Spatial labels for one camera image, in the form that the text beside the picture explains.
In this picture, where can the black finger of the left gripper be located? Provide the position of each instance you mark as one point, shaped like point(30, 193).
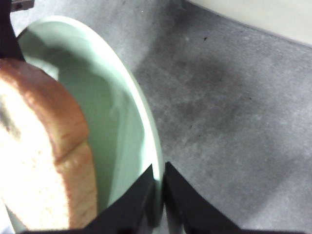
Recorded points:
point(7, 36)

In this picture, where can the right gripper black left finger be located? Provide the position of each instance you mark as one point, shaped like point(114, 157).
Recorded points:
point(126, 212)

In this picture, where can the brown-crusted square bread slice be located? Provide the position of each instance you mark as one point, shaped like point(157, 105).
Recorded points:
point(34, 146)

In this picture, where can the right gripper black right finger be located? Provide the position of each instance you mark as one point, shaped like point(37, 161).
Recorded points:
point(192, 212)

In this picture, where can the cream two-slot toaster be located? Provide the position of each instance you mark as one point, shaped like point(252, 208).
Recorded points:
point(268, 12)

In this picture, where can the pale green round plate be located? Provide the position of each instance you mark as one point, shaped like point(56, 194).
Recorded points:
point(109, 117)

